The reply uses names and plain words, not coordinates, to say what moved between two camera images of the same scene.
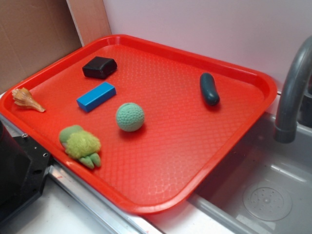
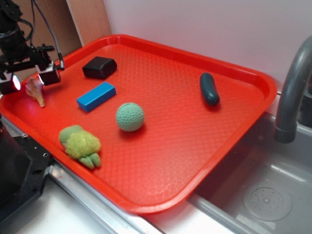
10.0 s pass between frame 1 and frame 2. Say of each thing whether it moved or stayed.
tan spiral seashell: moved
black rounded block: stayed
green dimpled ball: stayed
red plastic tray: stayed
